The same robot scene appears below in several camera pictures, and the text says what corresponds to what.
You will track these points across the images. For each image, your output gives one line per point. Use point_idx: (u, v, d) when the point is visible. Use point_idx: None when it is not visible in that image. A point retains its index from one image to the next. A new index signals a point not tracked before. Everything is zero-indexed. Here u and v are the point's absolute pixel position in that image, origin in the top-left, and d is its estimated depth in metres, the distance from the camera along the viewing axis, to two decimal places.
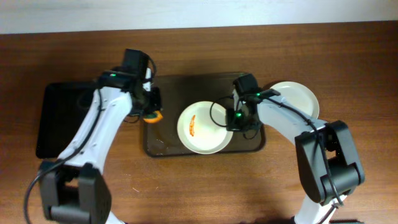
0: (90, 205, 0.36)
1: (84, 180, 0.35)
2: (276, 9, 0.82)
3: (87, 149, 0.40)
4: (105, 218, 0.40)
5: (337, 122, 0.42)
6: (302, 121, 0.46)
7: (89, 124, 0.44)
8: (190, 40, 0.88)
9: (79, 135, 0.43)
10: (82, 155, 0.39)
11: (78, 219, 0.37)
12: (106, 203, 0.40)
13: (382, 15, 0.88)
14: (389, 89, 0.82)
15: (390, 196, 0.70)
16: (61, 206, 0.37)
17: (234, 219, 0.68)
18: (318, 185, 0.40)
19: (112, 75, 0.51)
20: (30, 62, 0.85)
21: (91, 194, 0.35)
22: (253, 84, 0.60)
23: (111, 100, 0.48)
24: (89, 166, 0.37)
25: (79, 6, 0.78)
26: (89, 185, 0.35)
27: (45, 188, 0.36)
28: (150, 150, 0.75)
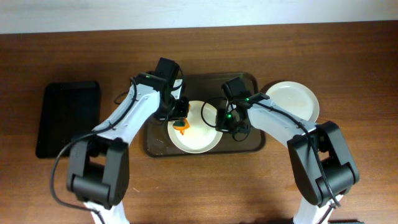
0: (113, 178, 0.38)
1: (114, 152, 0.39)
2: (276, 9, 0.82)
3: (120, 127, 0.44)
4: (119, 200, 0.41)
5: (328, 124, 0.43)
6: (293, 124, 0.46)
7: (123, 110, 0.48)
8: (190, 40, 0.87)
9: (114, 116, 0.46)
10: (114, 130, 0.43)
11: (97, 191, 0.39)
12: (124, 182, 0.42)
13: (382, 15, 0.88)
14: (389, 89, 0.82)
15: (390, 196, 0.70)
16: (83, 178, 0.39)
17: (234, 219, 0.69)
18: (313, 187, 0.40)
19: (147, 76, 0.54)
20: (28, 61, 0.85)
21: (116, 167, 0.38)
22: (242, 88, 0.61)
23: (143, 94, 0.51)
24: (119, 140, 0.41)
25: (78, 5, 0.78)
26: (117, 157, 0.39)
27: (74, 156, 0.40)
28: (150, 150, 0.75)
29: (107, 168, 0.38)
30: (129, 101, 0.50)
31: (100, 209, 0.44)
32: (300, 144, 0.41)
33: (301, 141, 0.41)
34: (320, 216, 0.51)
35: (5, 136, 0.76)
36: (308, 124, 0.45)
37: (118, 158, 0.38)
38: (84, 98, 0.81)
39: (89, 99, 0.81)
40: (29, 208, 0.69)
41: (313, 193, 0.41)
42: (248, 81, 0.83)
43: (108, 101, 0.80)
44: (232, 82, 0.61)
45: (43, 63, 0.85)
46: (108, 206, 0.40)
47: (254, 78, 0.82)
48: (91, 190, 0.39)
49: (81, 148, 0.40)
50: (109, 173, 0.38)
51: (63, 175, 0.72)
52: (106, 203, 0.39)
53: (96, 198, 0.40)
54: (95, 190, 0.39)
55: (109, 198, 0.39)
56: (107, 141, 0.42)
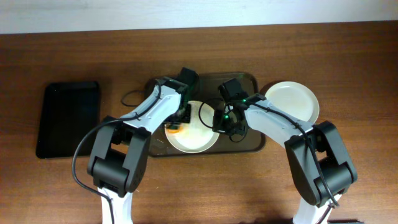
0: (132, 165, 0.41)
1: (137, 140, 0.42)
2: (276, 9, 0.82)
3: (145, 118, 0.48)
4: (134, 188, 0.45)
5: (324, 124, 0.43)
6: (291, 124, 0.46)
7: (148, 105, 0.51)
8: (190, 40, 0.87)
9: (138, 109, 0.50)
10: (138, 121, 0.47)
11: (116, 176, 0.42)
12: (140, 172, 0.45)
13: (382, 15, 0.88)
14: (390, 90, 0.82)
15: (390, 196, 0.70)
16: (104, 163, 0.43)
17: (234, 219, 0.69)
18: (311, 187, 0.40)
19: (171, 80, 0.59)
20: (28, 61, 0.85)
21: (136, 155, 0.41)
22: (238, 89, 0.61)
23: (166, 94, 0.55)
24: (142, 130, 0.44)
25: (79, 6, 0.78)
26: (139, 145, 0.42)
27: (98, 140, 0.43)
28: (150, 150, 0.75)
29: (128, 156, 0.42)
30: (154, 97, 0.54)
31: (113, 196, 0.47)
32: (297, 144, 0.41)
33: (298, 142, 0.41)
34: (319, 217, 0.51)
35: (5, 136, 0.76)
36: (305, 124, 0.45)
37: (140, 149, 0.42)
38: (83, 98, 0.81)
39: (89, 99, 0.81)
40: (29, 208, 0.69)
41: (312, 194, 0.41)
42: (248, 81, 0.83)
43: (108, 101, 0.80)
44: (228, 83, 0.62)
45: (43, 63, 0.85)
46: (123, 193, 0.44)
47: (254, 78, 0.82)
48: (111, 175, 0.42)
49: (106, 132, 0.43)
50: (129, 160, 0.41)
51: (63, 175, 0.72)
52: (121, 189, 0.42)
53: (113, 183, 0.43)
54: (114, 175, 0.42)
55: (125, 185, 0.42)
56: (131, 129, 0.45)
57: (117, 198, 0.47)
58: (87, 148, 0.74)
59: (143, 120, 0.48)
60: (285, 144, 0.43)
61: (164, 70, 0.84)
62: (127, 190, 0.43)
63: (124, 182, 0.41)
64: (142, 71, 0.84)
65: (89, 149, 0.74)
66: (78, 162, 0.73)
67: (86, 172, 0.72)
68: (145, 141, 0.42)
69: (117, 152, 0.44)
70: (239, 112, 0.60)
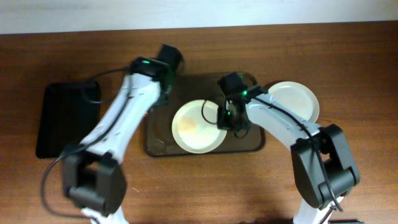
0: (106, 191, 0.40)
1: (104, 170, 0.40)
2: (275, 9, 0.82)
3: (110, 135, 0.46)
4: (117, 203, 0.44)
5: (332, 127, 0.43)
6: (298, 126, 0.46)
7: (115, 114, 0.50)
8: (189, 40, 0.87)
9: (105, 121, 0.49)
10: (104, 142, 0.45)
11: (92, 200, 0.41)
12: (120, 190, 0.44)
13: (382, 15, 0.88)
14: (389, 90, 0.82)
15: (389, 196, 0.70)
16: (78, 189, 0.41)
17: (234, 219, 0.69)
18: (315, 191, 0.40)
19: (146, 62, 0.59)
20: (28, 61, 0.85)
21: (107, 183, 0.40)
22: (240, 83, 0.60)
23: (138, 89, 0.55)
24: (109, 158, 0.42)
25: (78, 5, 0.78)
26: (107, 175, 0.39)
27: (65, 169, 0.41)
28: (150, 150, 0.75)
29: (99, 185, 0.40)
30: (124, 99, 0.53)
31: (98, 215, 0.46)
32: (304, 149, 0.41)
33: (305, 146, 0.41)
34: (320, 218, 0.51)
35: (5, 136, 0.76)
36: (311, 127, 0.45)
37: (109, 178, 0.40)
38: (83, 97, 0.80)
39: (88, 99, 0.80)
40: (29, 208, 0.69)
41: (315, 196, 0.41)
42: (248, 81, 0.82)
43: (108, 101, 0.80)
44: (229, 77, 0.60)
45: (43, 63, 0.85)
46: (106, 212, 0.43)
47: (254, 78, 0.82)
48: (87, 200, 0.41)
49: (71, 166, 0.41)
50: (102, 189, 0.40)
51: None
52: (102, 210, 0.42)
53: (92, 206, 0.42)
54: (91, 200, 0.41)
55: (104, 206, 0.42)
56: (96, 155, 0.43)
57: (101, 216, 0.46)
58: None
59: (109, 139, 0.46)
60: (291, 146, 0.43)
61: None
62: (107, 211, 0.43)
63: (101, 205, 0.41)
64: None
65: None
66: None
67: None
68: (113, 170, 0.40)
69: (89, 174, 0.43)
70: (239, 104, 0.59)
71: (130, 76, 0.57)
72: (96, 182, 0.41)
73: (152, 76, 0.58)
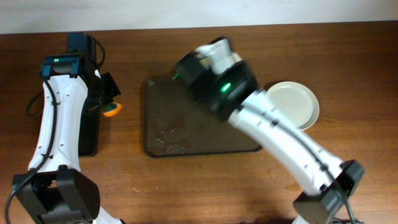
0: (78, 201, 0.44)
1: (64, 183, 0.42)
2: (276, 9, 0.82)
3: (56, 151, 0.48)
4: (96, 206, 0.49)
5: (352, 166, 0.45)
6: (317, 163, 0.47)
7: (50, 124, 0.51)
8: (190, 40, 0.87)
9: (43, 139, 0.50)
10: (52, 158, 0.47)
11: (72, 214, 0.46)
12: (92, 195, 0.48)
13: (382, 15, 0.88)
14: (390, 90, 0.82)
15: (390, 196, 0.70)
16: (50, 210, 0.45)
17: (234, 219, 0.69)
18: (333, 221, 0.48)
19: (56, 60, 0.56)
20: (27, 61, 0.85)
21: (73, 191, 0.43)
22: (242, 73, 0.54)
23: (63, 93, 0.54)
24: (63, 170, 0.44)
25: (79, 5, 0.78)
26: (70, 185, 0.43)
27: (25, 198, 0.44)
28: (150, 149, 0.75)
29: (69, 198, 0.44)
30: (51, 106, 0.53)
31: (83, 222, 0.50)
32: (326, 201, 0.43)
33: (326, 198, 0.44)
34: None
35: (4, 136, 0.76)
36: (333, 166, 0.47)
37: (74, 189, 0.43)
38: None
39: None
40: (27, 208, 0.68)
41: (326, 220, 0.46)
42: None
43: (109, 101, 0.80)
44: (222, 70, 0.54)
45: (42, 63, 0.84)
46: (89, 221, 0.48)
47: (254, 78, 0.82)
48: (67, 215, 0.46)
49: (29, 192, 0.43)
50: (73, 201, 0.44)
51: None
52: (83, 219, 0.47)
53: (73, 220, 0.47)
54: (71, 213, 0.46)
55: (84, 215, 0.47)
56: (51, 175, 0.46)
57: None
58: (86, 147, 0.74)
59: (56, 153, 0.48)
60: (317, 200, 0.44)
61: (164, 70, 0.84)
62: (88, 219, 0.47)
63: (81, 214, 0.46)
64: (142, 71, 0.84)
65: (87, 147, 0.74)
66: None
67: (86, 172, 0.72)
68: (73, 180, 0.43)
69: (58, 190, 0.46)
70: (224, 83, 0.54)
71: (46, 81, 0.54)
72: (66, 194, 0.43)
73: (71, 73, 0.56)
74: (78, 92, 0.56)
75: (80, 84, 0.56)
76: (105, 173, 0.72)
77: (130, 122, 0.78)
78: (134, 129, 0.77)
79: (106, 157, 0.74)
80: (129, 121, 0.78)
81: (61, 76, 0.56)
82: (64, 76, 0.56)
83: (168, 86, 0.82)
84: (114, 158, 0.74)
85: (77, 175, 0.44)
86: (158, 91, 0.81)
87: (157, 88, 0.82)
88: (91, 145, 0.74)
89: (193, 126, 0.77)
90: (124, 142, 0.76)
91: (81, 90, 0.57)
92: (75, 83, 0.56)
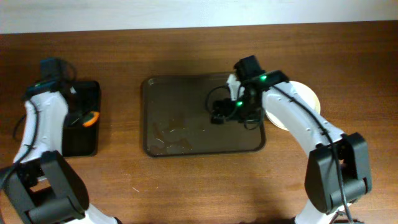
0: (63, 188, 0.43)
1: (48, 164, 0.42)
2: (275, 9, 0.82)
3: (41, 142, 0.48)
4: (86, 200, 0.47)
5: (354, 136, 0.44)
6: (317, 128, 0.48)
7: (33, 126, 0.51)
8: (189, 40, 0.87)
9: (27, 136, 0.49)
10: (37, 149, 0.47)
11: (61, 208, 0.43)
12: (80, 188, 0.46)
13: (382, 15, 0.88)
14: (388, 89, 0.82)
15: (390, 195, 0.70)
16: (38, 206, 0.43)
17: (234, 219, 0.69)
18: (326, 198, 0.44)
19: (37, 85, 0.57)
20: (27, 61, 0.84)
21: (59, 175, 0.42)
22: (257, 67, 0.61)
23: (43, 104, 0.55)
24: (48, 153, 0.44)
25: (79, 5, 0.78)
26: (54, 167, 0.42)
27: (14, 191, 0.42)
28: (150, 149, 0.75)
29: (53, 182, 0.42)
30: (33, 114, 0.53)
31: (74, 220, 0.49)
32: (325, 156, 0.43)
33: (326, 154, 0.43)
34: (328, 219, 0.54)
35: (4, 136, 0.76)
36: (334, 132, 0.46)
37: (58, 171, 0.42)
38: None
39: None
40: None
41: (324, 196, 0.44)
42: None
43: (109, 100, 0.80)
44: (246, 61, 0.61)
45: (41, 63, 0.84)
46: (81, 214, 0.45)
47: None
48: (55, 210, 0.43)
49: (16, 183, 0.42)
50: (58, 186, 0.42)
51: None
52: (75, 212, 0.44)
53: (64, 215, 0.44)
54: (57, 206, 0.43)
55: (75, 206, 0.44)
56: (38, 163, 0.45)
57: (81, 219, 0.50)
58: (87, 148, 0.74)
59: (41, 146, 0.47)
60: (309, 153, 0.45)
61: (163, 70, 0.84)
62: (79, 211, 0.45)
63: (70, 205, 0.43)
64: (142, 71, 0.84)
65: (89, 148, 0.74)
66: (77, 162, 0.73)
67: (86, 172, 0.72)
68: (56, 162, 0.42)
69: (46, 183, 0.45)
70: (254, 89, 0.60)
71: (30, 99, 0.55)
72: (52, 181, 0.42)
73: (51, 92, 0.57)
74: (58, 104, 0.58)
75: (60, 98, 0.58)
76: (105, 173, 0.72)
77: (129, 122, 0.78)
78: (134, 129, 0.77)
79: (106, 157, 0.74)
80: (130, 121, 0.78)
81: (41, 94, 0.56)
82: (41, 96, 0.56)
83: (168, 86, 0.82)
84: (114, 158, 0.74)
85: (60, 157, 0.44)
86: (158, 91, 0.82)
87: (158, 87, 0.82)
88: (91, 146, 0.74)
89: (193, 126, 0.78)
90: (123, 142, 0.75)
91: (61, 104, 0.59)
92: (56, 94, 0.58)
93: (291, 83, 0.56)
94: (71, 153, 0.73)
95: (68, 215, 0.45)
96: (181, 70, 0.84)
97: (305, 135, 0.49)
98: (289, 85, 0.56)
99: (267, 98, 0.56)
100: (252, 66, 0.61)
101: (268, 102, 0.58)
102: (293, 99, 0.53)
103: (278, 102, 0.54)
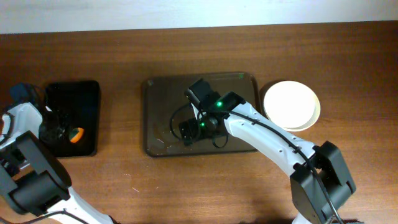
0: (43, 164, 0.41)
1: (24, 142, 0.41)
2: (275, 9, 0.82)
3: (17, 132, 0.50)
4: (69, 181, 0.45)
5: (325, 146, 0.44)
6: (290, 147, 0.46)
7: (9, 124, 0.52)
8: (190, 40, 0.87)
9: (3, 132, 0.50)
10: (12, 137, 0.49)
11: (43, 187, 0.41)
12: (62, 169, 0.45)
13: (382, 15, 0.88)
14: (388, 90, 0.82)
15: (390, 196, 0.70)
16: (19, 187, 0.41)
17: (234, 219, 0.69)
18: (318, 214, 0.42)
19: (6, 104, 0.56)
20: (27, 61, 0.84)
21: (36, 152, 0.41)
22: (207, 91, 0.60)
23: (18, 109, 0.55)
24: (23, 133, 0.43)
25: (79, 5, 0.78)
26: (30, 144, 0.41)
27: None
28: (150, 150, 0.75)
29: (32, 160, 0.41)
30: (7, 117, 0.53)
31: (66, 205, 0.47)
32: (305, 177, 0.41)
33: (303, 174, 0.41)
34: None
35: None
36: (306, 147, 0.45)
37: (35, 148, 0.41)
38: (83, 96, 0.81)
39: (89, 99, 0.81)
40: None
41: (315, 213, 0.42)
42: (248, 81, 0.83)
43: (109, 101, 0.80)
44: (194, 86, 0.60)
45: (42, 63, 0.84)
46: (64, 194, 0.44)
47: (254, 78, 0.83)
48: (38, 190, 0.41)
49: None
50: (38, 163, 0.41)
51: None
52: (58, 191, 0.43)
53: (47, 196, 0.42)
54: (39, 187, 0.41)
55: (57, 184, 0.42)
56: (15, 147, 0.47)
57: (71, 207, 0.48)
58: (88, 148, 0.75)
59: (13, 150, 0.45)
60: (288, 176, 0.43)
61: (163, 70, 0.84)
62: (63, 191, 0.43)
63: (52, 183, 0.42)
64: (142, 71, 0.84)
65: (89, 148, 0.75)
66: (77, 162, 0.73)
67: (86, 172, 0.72)
68: (32, 139, 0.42)
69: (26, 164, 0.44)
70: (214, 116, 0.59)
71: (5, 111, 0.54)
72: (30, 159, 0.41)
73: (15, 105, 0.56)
74: (30, 113, 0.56)
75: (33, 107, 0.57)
76: (106, 173, 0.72)
77: (130, 122, 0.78)
78: (134, 129, 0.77)
79: (106, 157, 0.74)
80: (130, 121, 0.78)
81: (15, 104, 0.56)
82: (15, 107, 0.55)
83: (169, 87, 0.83)
84: (114, 158, 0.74)
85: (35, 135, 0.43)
86: (158, 91, 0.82)
87: (158, 88, 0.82)
88: (92, 146, 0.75)
89: None
90: (123, 142, 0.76)
91: (34, 113, 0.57)
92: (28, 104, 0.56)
93: (247, 104, 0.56)
94: (73, 153, 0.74)
95: (52, 195, 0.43)
96: (181, 70, 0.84)
97: (280, 156, 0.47)
98: (247, 106, 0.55)
99: (228, 125, 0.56)
100: (206, 93, 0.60)
101: (232, 129, 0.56)
102: (256, 121, 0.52)
103: (243, 127, 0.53)
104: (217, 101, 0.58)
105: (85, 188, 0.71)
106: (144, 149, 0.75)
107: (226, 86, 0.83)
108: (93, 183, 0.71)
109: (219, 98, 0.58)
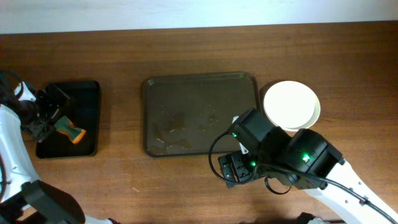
0: (58, 211, 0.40)
1: (34, 196, 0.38)
2: (276, 9, 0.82)
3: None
4: (78, 207, 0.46)
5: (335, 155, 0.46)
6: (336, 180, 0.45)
7: None
8: (190, 40, 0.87)
9: None
10: None
11: None
12: (70, 198, 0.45)
13: (382, 15, 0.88)
14: (388, 90, 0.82)
15: (390, 196, 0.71)
16: None
17: (234, 219, 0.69)
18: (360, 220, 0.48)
19: None
20: (27, 61, 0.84)
21: (46, 204, 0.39)
22: (265, 127, 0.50)
23: None
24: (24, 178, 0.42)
25: (79, 5, 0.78)
26: (40, 197, 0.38)
27: None
28: (150, 150, 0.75)
29: (43, 210, 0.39)
30: None
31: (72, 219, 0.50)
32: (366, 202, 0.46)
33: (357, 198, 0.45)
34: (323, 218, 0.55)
35: None
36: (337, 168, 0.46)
37: (45, 199, 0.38)
38: (83, 97, 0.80)
39: (89, 99, 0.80)
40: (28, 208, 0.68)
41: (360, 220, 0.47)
42: (248, 81, 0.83)
43: (109, 101, 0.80)
44: (252, 119, 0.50)
45: (42, 63, 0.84)
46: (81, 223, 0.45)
47: (254, 78, 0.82)
48: None
49: None
50: (51, 211, 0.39)
51: (63, 175, 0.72)
52: None
53: None
54: None
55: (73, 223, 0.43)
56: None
57: None
58: (88, 149, 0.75)
59: (16, 177, 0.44)
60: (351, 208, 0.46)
61: (164, 70, 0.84)
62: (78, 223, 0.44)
63: None
64: (142, 71, 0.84)
65: (89, 149, 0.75)
66: (77, 162, 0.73)
67: (86, 172, 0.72)
68: (41, 190, 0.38)
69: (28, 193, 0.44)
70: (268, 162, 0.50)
71: None
72: (41, 207, 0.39)
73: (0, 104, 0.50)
74: (9, 117, 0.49)
75: (9, 110, 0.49)
76: (106, 173, 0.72)
77: (130, 122, 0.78)
78: (134, 129, 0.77)
79: (106, 157, 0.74)
80: (130, 121, 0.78)
81: None
82: None
83: (168, 86, 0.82)
84: (114, 158, 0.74)
85: (41, 181, 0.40)
86: (158, 91, 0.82)
87: (157, 88, 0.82)
88: (92, 147, 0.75)
89: (193, 127, 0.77)
90: (124, 142, 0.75)
91: (11, 116, 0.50)
92: (4, 108, 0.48)
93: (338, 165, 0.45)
94: (73, 154, 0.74)
95: None
96: (181, 70, 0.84)
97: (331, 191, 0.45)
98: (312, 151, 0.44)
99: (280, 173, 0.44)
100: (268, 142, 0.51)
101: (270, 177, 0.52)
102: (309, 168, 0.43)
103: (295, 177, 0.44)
104: (301, 152, 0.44)
105: (85, 189, 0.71)
106: (145, 149, 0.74)
107: (226, 86, 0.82)
108: (93, 182, 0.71)
109: (294, 142, 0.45)
